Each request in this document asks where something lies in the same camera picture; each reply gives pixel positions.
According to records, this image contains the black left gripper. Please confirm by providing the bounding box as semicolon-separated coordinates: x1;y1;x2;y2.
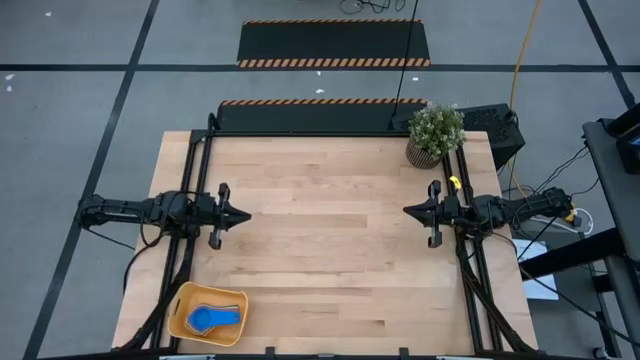
192;182;253;251

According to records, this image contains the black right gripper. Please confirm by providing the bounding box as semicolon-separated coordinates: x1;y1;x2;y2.
402;179;471;249

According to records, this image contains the yellow plastic basket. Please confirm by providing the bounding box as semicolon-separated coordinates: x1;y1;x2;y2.
167;281;250;348

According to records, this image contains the blue measuring cup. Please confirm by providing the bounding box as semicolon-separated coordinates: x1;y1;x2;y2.
189;306;242;333

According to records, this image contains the potted plant in striped pot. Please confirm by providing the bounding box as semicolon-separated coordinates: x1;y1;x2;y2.
405;102;467;170

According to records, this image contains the black computer case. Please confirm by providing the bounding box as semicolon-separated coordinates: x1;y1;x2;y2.
457;103;526;169

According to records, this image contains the white paper sheet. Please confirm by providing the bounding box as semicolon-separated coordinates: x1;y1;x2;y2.
512;238;560;301

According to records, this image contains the large black hazard-striped floor mat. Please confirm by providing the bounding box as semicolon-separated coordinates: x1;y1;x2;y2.
236;19;432;69

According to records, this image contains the grey side table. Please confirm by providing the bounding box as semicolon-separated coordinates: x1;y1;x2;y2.
582;119;640;360

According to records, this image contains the black device on side table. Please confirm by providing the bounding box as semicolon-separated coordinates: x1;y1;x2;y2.
614;102;640;176

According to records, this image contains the black hanging cable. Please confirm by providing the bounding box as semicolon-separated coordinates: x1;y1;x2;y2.
389;0;420;132

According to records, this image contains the yellow hanging cable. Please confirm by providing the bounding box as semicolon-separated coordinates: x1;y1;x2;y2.
507;0;546;199

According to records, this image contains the black floor cable bundle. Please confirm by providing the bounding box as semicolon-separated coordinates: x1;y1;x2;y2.
338;0;406;15

